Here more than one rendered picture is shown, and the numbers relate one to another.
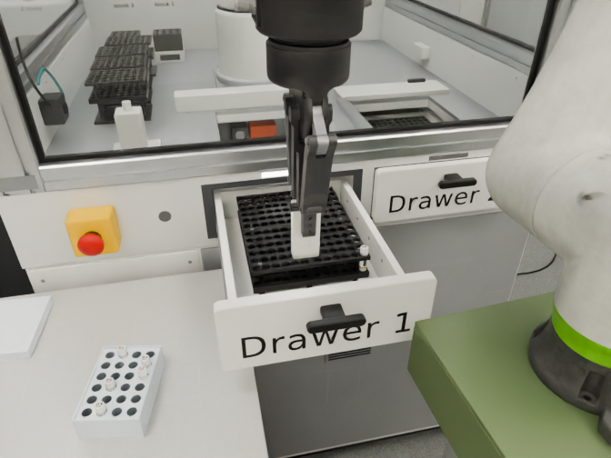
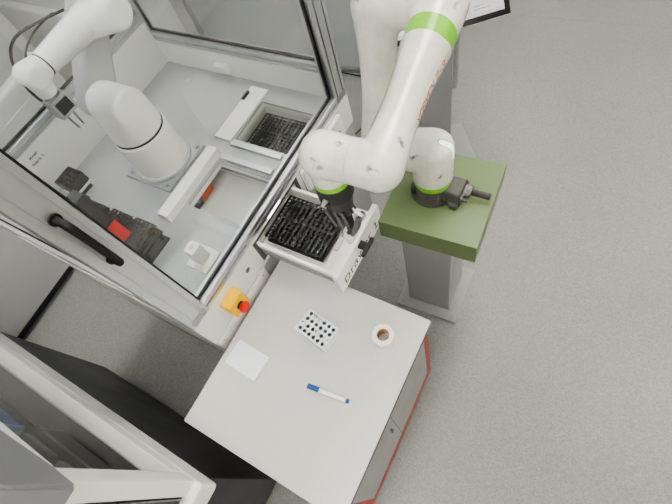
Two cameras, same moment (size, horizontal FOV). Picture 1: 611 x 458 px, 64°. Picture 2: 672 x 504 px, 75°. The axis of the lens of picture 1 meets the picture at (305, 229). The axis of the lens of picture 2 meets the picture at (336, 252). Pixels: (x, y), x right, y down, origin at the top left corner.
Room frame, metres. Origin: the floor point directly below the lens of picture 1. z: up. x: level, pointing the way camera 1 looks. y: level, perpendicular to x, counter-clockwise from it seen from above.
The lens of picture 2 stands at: (-0.10, 0.36, 2.10)
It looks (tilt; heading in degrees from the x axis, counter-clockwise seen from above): 60 degrees down; 332
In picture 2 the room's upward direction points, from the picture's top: 24 degrees counter-clockwise
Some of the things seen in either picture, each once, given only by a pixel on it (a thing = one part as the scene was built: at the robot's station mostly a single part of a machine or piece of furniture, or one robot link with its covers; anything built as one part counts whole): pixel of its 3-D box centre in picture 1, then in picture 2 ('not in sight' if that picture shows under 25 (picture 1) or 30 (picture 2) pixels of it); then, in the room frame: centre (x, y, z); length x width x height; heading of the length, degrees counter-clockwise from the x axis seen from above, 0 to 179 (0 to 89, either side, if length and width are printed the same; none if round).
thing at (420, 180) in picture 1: (445, 188); (324, 152); (0.84, -0.27, 0.87); 0.29 x 0.02 x 0.11; 102
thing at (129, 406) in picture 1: (122, 389); (317, 330); (0.44, 0.25, 0.78); 0.12 x 0.08 x 0.04; 1
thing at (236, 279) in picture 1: (295, 239); (305, 229); (0.68, 0.02, 0.86); 0.40 x 0.26 x 0.06; 12
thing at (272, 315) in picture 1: (327, 320); (358, 247); (0.48, -0.03, 0.87); 0.29 x 0.02 x 0.11; 102
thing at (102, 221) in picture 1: (94, 232); (235, 302); (0.68, 0.35, 0.88); 0.07 x 0.05 x 0.07; 102
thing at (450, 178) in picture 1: (454, 180); not in sight; (0.81, -0.28, 0.91); 0.07 x 0.04 x 0.01; 102
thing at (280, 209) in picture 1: (296, 239); (307, 229); (0.67, 0.01, 0.87); 0.22 x 0.18 x 0.06; 12
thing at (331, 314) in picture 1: (334, 316); (364, 245); (0.45, -0.04, 0.91); 0.07 x 0.04 x 0.01; 102
